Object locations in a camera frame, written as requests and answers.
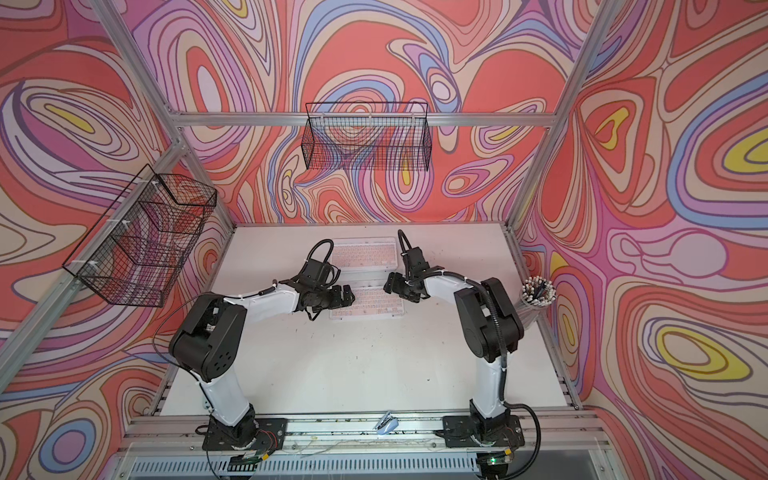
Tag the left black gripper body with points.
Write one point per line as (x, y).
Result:
(333, 299)

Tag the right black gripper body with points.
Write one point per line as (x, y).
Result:
(402, 287)

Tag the pink keyboard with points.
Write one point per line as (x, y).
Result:
(371, 303)
(365, 254)

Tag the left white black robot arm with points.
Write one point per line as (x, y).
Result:
(207, 342)

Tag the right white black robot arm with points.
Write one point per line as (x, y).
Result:
(490, 325)

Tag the metal cup with pencils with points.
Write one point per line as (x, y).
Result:
(537, 294)

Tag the blue white binder clip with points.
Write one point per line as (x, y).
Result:
(387, 424)

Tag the black wire basket back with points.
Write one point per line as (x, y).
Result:
(367, 136)

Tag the black wire basket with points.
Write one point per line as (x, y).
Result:
(367, 136)
(139, 253)

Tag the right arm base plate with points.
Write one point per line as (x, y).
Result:
(467, 431)

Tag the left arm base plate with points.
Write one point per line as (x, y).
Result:
(265, 434)

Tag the black wire basket left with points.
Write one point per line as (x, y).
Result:
(139, 253)

